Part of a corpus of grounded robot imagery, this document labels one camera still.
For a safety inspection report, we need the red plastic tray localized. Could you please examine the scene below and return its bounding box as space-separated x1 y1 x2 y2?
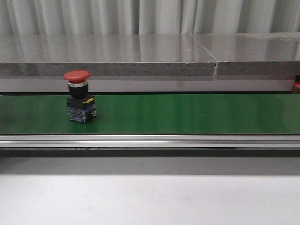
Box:
292 81 300 94

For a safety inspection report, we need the red mushroom push button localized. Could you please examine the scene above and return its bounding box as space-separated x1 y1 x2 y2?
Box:
63 70 97 123

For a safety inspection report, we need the white pleated curtain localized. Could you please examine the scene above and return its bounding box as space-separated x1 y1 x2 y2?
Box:
0 0 300 35

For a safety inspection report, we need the aluminium conveyor frame rail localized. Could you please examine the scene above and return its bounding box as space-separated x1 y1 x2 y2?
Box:
0 134 300 156

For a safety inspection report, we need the grey speckled stone counter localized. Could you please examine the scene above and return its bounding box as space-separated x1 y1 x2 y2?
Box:
0 32 300 93

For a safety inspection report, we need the green conveyor belt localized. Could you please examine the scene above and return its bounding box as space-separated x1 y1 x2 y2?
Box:
0 93 300 135

